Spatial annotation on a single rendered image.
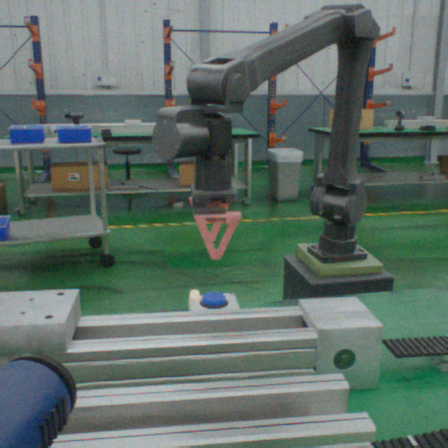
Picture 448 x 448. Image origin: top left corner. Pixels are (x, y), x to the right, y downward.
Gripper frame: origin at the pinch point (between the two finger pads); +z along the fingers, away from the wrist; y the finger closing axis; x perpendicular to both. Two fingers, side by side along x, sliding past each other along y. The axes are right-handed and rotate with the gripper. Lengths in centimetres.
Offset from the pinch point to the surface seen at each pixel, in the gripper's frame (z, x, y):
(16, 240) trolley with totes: 67, -103, -247
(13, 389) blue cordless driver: -5, -17, 48
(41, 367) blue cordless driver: -5.0, -15.9, 45.0
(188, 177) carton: 60, 18, -460
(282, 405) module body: 9.7, 4.8, 29.5
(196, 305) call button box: 10.2, -2.7, 0.3
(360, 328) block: 6.9, 18.0, 17.8
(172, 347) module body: 8.3, -6.9, 17.8
